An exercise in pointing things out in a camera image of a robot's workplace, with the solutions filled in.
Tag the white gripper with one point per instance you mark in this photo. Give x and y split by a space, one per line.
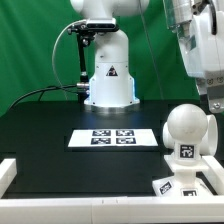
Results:
203 56

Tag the white lamp bulb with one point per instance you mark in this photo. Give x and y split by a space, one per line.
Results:
187 125

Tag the white lamp base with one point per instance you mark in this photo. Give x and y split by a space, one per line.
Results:
184 181

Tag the white lamp hood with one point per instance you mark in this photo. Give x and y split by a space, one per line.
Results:
209 143

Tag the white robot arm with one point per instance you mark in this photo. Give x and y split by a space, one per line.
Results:
112 87

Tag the white marker sheet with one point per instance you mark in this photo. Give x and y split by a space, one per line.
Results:
112 137

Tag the white right rail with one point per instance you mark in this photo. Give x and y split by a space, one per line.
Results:
214 174

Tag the white rail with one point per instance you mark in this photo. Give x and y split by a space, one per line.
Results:
115 210
214 174
8 171

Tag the white front rail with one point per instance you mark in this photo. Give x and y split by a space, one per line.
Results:
115 210

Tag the black camera on stand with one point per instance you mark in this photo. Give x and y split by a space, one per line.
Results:
85 31

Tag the white left rail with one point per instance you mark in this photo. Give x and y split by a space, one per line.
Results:
8 171

